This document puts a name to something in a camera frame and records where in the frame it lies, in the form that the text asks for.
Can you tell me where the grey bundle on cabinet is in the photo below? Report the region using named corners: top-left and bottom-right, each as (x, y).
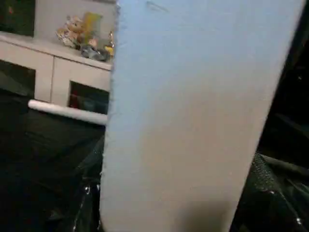
top-left (80, 43), bottom-right (111, 62)

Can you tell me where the yellow green figurine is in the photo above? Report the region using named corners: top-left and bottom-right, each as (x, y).
top-left (82, 12), bottom-right (104, 46)

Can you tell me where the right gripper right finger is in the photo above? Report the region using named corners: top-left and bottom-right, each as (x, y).
top-left (231, 152), bottom-right (309, 232)

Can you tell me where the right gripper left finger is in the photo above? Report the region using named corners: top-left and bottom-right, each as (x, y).
top-left (68, 138), bottom-right (106, 232)

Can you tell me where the black plastic mat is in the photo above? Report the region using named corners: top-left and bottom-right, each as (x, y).
top-left (0, 92), bottom-right (309, 232)

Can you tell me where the white cabinet with glass doors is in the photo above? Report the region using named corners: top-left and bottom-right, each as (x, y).
top-left (0, 31), bottom-right (114, 114)

